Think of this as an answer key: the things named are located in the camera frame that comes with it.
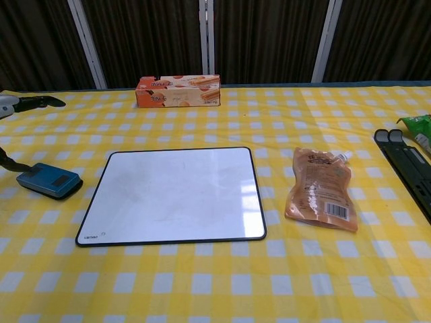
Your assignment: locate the blue whiteboard eraser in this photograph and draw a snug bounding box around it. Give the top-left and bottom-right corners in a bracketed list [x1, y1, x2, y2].
[16, 162, 84, 202]

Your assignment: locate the green snack bag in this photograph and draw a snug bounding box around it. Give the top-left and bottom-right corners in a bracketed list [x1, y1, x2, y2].
[395, 114, 431, 153]

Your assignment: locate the yellow checkered tablecloth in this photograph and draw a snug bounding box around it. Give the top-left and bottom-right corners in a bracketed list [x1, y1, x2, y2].
[0, 80, 431, 323]

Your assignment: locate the orange biscuit box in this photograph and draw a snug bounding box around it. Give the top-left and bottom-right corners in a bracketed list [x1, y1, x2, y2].
[135, 74, 222, 109]

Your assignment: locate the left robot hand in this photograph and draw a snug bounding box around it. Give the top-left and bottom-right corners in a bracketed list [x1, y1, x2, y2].
[0, 94, 67, 176]

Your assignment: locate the orange spout pouch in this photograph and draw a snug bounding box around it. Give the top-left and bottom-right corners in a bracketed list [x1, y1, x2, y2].
[284, 146, 359, 232]

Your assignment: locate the small white whiteboard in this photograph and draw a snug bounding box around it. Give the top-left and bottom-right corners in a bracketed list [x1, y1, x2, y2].
[75, 146, 268, 248]

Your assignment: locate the black folding stand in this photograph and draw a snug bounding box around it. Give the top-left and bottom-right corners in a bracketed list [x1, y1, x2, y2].
[373, 129, 431, 225]

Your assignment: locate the white metal frame post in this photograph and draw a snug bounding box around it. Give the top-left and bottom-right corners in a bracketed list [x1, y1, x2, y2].
[199, 0, 216, 76]
[311, 0, 343, 83]
[67, 0, 108, 90]

